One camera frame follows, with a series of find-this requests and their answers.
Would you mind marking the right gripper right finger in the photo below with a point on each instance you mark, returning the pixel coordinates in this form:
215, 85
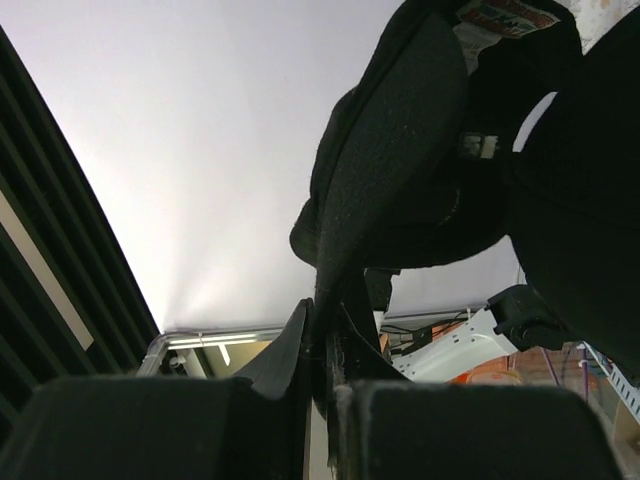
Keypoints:
365, 395

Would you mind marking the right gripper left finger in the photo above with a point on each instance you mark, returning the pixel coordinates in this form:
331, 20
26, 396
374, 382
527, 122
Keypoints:
278, 403

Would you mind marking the black cap gold logo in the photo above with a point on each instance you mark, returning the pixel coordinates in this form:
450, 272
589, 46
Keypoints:
574, 205

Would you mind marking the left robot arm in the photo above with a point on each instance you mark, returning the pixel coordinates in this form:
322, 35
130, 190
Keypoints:
514, 320

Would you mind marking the black slatted ceiling panel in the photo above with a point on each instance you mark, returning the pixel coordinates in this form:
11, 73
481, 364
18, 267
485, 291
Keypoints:
102, 325

